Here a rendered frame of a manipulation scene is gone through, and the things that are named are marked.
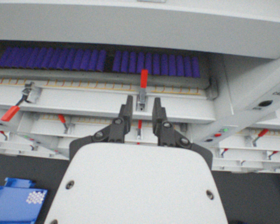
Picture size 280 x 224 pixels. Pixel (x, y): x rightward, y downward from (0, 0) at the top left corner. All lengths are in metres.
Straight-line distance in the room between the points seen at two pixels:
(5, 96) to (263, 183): 1.75
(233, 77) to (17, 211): 1.40
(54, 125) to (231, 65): 0.59
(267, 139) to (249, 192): 0.87
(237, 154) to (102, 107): 0.73
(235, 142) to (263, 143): 0.12
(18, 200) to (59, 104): 1.08
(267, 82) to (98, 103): 0.31
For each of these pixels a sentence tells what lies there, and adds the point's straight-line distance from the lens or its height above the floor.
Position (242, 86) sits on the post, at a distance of 0.28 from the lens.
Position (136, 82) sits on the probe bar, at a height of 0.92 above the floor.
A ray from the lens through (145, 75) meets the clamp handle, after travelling 0.22.
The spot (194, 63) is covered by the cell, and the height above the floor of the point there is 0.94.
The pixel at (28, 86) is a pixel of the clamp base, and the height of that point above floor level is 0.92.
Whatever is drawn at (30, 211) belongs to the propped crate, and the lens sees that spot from 1.32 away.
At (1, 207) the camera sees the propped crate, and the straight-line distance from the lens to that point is 1.35.
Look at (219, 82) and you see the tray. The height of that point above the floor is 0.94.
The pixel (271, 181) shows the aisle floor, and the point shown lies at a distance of 1.67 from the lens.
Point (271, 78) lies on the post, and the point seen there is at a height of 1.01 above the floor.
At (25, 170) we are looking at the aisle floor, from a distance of 1.47.
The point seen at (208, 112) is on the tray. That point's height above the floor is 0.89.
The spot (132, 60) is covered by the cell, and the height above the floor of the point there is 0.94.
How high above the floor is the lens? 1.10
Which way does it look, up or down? 56 degrees down
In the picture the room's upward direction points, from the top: 4 degrees clockwise
